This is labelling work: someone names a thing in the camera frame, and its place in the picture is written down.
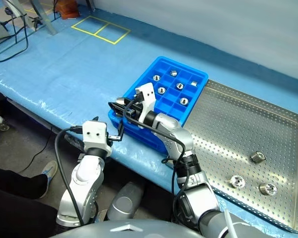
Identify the grey rounded robot foot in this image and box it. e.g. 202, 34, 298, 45
106, 182, 145, 221

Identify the blue compartment tray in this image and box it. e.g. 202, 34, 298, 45
107, 56, 209, 154

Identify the grey metal frame leg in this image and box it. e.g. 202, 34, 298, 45
31, 0, 58, 35

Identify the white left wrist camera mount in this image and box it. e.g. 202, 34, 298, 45
81, 120, 113, 159

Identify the white and blue sneaker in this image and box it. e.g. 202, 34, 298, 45
38, 160, 58, 199

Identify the orange brown box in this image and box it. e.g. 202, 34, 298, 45
56, 0, 80, 20

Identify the person's black trouser leg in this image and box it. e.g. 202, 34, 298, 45
0, 166, 63, 238

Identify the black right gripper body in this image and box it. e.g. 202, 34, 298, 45
124, 98, 146, 122

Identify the perforated metal tray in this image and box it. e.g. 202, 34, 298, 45
182, 79, 298, 235

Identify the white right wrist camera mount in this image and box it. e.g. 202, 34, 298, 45
134, 83, 156, 129

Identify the grey robot torso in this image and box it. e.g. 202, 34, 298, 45
48, 218, 202, 238

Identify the blue plastic table cover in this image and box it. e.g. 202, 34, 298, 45
0, 0, 298, 238

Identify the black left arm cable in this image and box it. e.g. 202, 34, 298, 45
54, 125, 85, 225

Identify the white cable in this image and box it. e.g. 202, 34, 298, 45
224, 209, 235, 238

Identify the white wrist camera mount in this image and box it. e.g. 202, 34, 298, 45
81, 120, 113, 159
134, 83, 156, 129

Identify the black cable on table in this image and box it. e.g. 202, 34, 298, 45
0, 12, 29, 62

